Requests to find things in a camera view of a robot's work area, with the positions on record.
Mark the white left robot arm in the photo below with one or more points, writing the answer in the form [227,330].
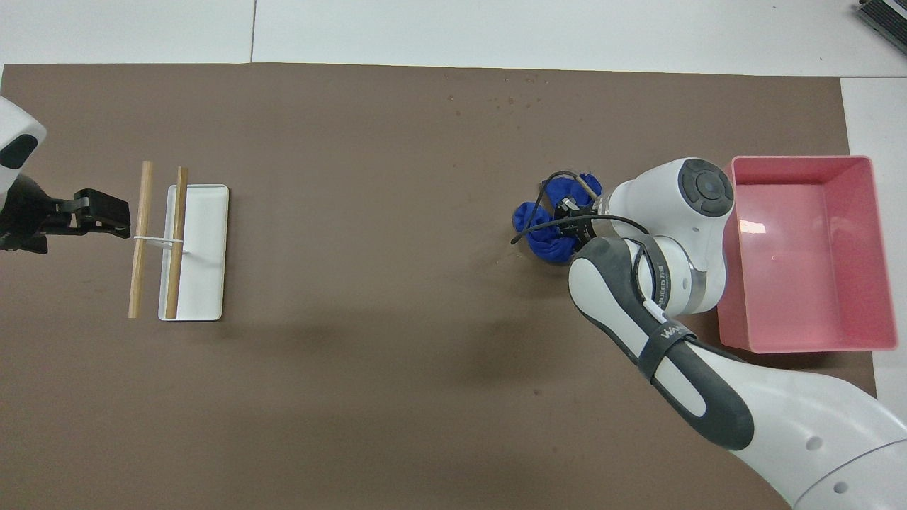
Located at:
[18,142]

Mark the wooden towel rack rod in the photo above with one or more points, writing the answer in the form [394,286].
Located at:
[142,205]
[177,205]

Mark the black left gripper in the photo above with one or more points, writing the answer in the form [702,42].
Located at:
[28,216]

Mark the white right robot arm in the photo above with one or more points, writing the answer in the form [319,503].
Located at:
[708,354]

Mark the blue towel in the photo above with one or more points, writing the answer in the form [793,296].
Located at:
[549,241]

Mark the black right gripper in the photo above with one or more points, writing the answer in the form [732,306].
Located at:
[577,227]

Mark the pink plastic bin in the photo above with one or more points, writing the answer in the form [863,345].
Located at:
[808,269]

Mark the grey ribbed device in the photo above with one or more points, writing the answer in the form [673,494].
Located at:
[886,15]

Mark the brown table mat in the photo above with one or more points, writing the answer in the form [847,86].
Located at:
[354,319]

